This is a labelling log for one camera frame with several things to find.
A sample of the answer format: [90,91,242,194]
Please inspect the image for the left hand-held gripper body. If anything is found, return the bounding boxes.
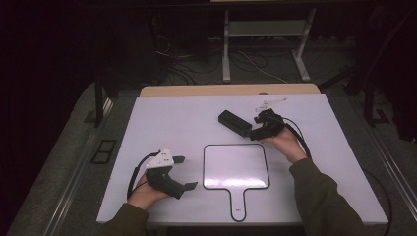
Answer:
[145,147,187,201]

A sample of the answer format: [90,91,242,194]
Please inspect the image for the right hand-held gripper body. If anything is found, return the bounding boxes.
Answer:
[250,96,289,142]

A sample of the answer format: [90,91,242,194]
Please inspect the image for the black whiteboard eraser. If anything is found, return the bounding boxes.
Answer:
[217,109,254,139]

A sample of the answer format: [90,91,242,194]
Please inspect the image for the small whiteboard with handle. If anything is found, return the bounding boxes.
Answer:
[202,143,271,223]

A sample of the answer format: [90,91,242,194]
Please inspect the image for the person's left hand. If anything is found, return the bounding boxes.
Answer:
[126,174,170,211]

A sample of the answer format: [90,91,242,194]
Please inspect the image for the person's right hand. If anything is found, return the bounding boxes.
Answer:
[260,126,310,164]

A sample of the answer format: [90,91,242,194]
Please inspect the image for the black floor outlet cover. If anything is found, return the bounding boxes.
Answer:
[90,139,118,165]

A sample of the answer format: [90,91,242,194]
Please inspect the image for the white metal stand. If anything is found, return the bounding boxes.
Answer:
[221,7,318,84]

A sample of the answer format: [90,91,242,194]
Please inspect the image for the black stand leg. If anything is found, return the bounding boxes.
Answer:
[93,70,105,129]

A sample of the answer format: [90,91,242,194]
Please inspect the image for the black metal stand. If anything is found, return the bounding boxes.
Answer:
[343,9,417,129]

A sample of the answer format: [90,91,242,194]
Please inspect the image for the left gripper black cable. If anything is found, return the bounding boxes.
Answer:
[126,150,160,202]

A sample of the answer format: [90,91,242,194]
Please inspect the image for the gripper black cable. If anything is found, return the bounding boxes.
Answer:
[277,115,394,236]
[126,150,160,202]

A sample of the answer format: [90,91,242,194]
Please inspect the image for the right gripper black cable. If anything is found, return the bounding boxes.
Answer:
[277,115,394,236]

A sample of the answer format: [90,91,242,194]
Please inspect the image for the white floor cable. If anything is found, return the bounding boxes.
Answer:
[237,49,290,85]

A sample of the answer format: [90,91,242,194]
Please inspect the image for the black floor cables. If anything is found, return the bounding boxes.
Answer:
[151,19,228,87]

